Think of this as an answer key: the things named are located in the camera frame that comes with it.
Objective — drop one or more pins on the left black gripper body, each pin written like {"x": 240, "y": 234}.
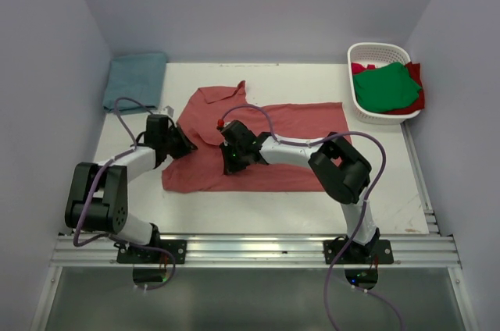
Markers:
{"x": 175, "y": 142}

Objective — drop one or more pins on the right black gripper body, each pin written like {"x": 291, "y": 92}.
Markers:
{"x": 233, "y": 160}

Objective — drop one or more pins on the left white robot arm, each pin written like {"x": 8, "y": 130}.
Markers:
{"x": 97, "y": 204}

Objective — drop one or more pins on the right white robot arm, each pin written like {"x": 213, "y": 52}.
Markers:
{"x": 342, "y": 171}

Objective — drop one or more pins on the folded teal t shirt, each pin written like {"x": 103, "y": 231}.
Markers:
{"x": 139, "y": 77}

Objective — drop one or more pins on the white plastic laundry basket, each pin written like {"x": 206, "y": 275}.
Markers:
{"x": 364, "y": 56}

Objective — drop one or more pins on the green t shirt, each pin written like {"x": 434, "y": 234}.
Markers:
{"x": 386, "y": 87}

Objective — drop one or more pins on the dark red t shirt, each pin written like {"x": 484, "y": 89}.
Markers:
{"x": 414, "y": 81}

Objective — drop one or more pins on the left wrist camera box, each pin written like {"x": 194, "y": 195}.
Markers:
{"x": 169, "y": 110}

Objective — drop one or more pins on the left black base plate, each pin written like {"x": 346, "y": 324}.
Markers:
{"x": 172, "y": 249}

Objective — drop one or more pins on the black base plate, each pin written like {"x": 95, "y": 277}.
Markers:
{"x": 379, "y": 252}
{"x": 172, "y": 249}

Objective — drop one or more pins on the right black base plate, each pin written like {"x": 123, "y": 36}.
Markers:
{"x": 379, "y": 252}

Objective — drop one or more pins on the aluminium frame rail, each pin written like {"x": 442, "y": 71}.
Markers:
{"x": 413, "y": 232}

